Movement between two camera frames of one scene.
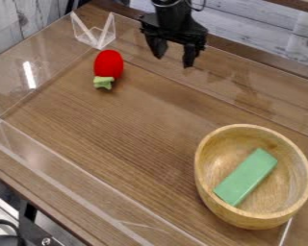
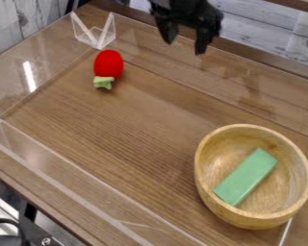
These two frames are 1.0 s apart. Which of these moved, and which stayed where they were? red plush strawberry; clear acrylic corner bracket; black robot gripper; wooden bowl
Moved: black robot gripper
Stayed: red plush strawberry; clear acrylic corner bracket; wooden bowl
